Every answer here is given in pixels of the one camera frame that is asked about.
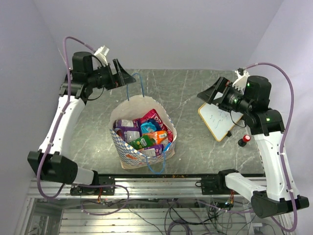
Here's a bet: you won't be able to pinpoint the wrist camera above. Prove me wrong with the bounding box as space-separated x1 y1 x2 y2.
94 45 110 65
232 68 250 94

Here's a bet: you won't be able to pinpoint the blue snack packet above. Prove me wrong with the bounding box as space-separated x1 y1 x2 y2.
140 122 157 134

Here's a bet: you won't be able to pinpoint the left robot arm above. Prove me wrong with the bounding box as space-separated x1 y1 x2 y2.
27 51 136 194

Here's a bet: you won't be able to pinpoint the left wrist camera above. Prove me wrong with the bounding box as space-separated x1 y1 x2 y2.
94 45 110 65

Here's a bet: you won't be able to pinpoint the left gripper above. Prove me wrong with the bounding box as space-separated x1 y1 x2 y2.
89 59 137 91

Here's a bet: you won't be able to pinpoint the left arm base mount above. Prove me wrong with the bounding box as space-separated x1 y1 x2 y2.
70 176 115 196

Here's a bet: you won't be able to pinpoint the pink crisps bag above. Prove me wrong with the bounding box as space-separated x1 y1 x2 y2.
139 109 174 142

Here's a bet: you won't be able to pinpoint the red emergency stop button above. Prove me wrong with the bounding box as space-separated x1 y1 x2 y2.
238 135 251 147

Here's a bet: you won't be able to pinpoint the orange snack packet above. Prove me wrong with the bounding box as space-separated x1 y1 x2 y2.
143 130 169 146

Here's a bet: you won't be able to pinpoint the purple snack pack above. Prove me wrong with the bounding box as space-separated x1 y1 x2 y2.
113 119 141 143

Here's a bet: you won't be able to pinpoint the purple chocolate pack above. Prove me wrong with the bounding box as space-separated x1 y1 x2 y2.
140 144 164 158

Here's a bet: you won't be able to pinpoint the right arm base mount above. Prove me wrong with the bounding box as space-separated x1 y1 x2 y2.
195 169 238 195

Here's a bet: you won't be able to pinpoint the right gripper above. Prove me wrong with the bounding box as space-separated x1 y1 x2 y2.
197 76 252 115

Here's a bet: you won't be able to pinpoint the aluminium rail frame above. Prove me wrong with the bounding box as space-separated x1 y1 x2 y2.
15 175 291 235

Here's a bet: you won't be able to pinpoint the small whiteboard yellow frame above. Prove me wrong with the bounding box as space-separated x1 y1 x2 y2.
198 103 243 142

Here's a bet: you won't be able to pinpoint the green snack packet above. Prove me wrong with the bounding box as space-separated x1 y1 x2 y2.
129 135 155 150

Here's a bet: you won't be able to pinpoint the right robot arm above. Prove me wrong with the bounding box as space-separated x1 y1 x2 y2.
197 75 310 218

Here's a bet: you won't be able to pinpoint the tangled floor cables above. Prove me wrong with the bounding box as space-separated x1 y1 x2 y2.
80 185 277 235

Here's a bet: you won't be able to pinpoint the checkered paper bag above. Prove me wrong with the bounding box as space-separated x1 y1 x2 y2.
109 94 177 169

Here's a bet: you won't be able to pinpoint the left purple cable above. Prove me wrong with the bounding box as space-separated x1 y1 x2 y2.
36 36 96 199

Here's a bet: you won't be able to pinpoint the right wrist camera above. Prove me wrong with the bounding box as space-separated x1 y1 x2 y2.
232 68 250 94

